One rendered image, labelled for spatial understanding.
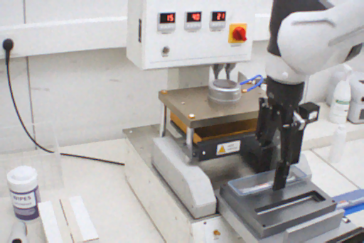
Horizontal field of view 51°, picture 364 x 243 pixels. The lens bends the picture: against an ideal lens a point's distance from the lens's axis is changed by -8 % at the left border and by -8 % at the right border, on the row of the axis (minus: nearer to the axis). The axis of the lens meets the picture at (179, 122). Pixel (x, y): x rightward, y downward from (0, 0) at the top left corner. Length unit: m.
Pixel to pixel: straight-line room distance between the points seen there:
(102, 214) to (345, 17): 0.86
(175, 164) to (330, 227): 0.37
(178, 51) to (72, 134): 0.64
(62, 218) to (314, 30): 0.73
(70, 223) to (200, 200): 0.33
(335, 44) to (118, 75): 1.01
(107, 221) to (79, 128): 0.49
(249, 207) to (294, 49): 0.35
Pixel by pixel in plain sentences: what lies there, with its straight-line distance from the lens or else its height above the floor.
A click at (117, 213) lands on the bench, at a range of 1.19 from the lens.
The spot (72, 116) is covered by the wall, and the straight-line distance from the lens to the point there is 1.52.
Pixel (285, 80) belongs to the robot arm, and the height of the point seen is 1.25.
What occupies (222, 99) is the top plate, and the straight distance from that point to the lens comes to 0.97.
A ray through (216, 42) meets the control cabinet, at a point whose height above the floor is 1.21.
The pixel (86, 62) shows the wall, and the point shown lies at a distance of 1.45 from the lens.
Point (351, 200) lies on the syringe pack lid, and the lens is 1.34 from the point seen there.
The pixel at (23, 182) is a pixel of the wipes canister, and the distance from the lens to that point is 1.10.
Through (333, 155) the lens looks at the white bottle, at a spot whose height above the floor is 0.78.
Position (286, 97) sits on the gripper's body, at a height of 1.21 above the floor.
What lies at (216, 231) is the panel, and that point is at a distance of 0.91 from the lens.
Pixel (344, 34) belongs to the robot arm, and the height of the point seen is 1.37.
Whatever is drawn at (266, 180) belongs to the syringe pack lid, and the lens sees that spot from 0.90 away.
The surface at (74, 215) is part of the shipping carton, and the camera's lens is 1.05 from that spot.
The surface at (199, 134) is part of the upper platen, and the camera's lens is 0.94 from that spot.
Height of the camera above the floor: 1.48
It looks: 26 degrees down
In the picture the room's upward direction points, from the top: 3 degrees clockwise
